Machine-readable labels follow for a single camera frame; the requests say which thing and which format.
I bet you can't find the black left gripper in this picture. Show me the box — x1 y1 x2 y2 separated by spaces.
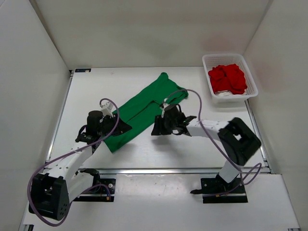
98 113 132 137

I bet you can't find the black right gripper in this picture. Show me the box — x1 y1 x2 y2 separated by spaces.
152 115 178 135

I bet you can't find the green t shirt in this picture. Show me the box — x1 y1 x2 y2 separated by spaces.
104 72 189 153

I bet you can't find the red t shirt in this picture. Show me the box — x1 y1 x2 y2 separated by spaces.
208 64 247 95

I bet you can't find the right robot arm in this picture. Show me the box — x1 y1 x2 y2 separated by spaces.
151 104 261 193

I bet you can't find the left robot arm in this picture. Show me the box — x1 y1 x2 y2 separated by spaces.
28 110 132 221

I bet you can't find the blue white label sticker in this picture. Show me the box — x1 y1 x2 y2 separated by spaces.
75 68 91 73

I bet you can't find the white cloth in basket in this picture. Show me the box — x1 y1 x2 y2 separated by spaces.
215 90 240 97

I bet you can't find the white plastic basket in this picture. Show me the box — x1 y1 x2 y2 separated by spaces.
202 53 258 103

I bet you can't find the aluminium table edge rail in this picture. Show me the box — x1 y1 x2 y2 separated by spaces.
43 167 269 176

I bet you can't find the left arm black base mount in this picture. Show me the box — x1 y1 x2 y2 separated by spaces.
74 168 116 203

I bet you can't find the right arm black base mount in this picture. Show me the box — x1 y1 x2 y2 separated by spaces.
190 177 248 204

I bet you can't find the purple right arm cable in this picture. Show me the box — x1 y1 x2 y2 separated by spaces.
160 89 262 198

